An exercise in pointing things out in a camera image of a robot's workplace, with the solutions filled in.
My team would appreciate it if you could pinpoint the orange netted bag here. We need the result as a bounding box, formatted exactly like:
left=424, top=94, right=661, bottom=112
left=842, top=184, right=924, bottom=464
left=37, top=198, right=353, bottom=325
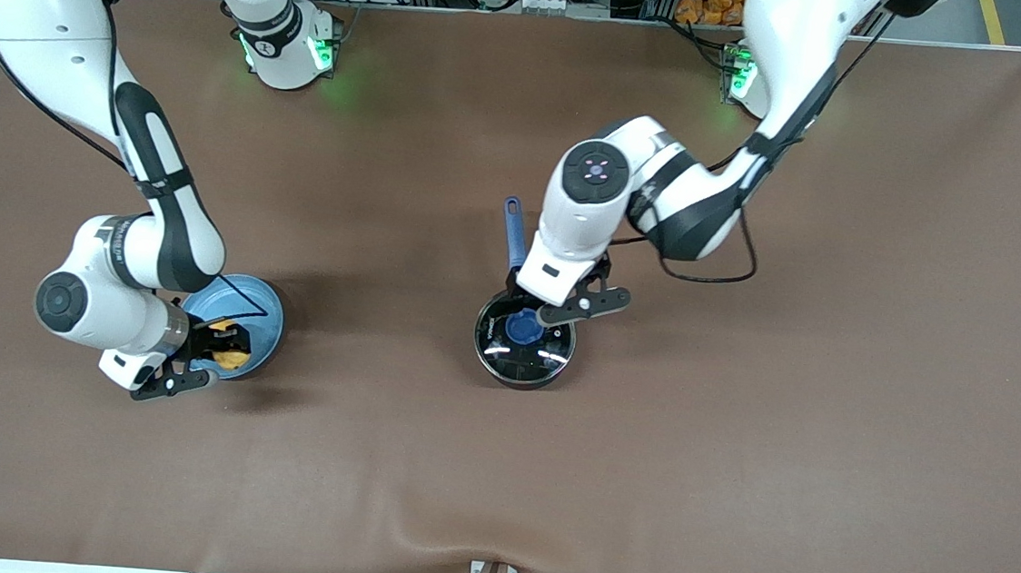
left=674, top=0, right=750, bottom=31

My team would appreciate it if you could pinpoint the glass lid with blue knob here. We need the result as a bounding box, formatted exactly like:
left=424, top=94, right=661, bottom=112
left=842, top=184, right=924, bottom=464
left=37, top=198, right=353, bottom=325
left=472, top=285, right=580, bottom=391

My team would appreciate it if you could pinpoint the white power strip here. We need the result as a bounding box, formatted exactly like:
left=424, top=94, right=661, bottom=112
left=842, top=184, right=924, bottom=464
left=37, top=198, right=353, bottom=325
left=476, top=0, right=609, bottom=20

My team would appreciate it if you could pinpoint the blue plate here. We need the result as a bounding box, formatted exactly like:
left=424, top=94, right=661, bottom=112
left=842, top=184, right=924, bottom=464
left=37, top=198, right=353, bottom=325
left=175, top=270, right=289, bottom=386

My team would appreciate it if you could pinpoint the brown table mat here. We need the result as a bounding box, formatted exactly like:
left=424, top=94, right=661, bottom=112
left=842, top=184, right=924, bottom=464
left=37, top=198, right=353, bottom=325
left=0, top=0, right=1021, bottom=573

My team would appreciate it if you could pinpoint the black pot with blue handle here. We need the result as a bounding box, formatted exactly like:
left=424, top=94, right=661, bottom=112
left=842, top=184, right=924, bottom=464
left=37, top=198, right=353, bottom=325
left=469, top=194, right=588, bottom=395

